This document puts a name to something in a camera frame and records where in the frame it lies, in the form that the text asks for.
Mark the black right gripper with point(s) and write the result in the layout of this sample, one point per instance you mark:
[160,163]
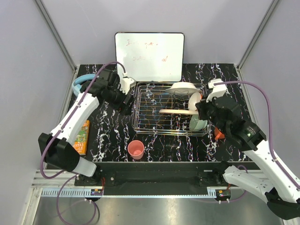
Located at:
[201,106]

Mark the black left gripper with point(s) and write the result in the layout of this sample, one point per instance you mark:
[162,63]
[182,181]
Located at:
[126,108]

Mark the orange ceramic mug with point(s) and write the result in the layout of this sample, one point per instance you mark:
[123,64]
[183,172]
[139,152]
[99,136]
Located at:
[218,134]

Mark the green ceramic bowl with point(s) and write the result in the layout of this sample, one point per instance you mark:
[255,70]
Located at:
[196,124]

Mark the orange and white bowl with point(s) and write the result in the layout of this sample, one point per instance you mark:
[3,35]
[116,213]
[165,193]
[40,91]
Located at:
[194,98]

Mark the pink and cream plate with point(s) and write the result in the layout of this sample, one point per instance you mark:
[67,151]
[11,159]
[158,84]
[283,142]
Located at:
[175,111]

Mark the pink plastic cup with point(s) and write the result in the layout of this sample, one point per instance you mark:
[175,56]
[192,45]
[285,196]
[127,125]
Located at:
[136,149]

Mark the white scalloped plate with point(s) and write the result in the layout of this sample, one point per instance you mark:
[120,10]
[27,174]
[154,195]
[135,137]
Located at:
[182,88]

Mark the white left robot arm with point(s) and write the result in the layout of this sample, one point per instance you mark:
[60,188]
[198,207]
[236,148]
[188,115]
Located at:
[91,91]

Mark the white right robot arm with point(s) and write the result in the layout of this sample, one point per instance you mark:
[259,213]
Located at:
[280,191]

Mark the white dry-erase board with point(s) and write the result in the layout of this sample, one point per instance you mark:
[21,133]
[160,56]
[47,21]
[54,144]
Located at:
[151,57]

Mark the blue headphones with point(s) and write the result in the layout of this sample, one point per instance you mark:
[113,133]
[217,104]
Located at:
[77,83]

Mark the orange children's book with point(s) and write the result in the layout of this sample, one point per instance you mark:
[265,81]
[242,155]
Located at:
[81,141]

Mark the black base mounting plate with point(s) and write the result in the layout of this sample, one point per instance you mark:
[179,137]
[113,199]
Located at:
[156,178]

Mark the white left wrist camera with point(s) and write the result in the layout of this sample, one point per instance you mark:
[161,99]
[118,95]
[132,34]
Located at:
[126,84]

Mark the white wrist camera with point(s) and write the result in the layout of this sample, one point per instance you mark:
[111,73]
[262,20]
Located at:
[126,84]
[216,90]

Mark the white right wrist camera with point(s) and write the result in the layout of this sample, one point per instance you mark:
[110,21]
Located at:
[216,90]

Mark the metal wire dish rack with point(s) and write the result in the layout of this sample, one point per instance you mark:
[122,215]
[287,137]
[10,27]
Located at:
[153,97]

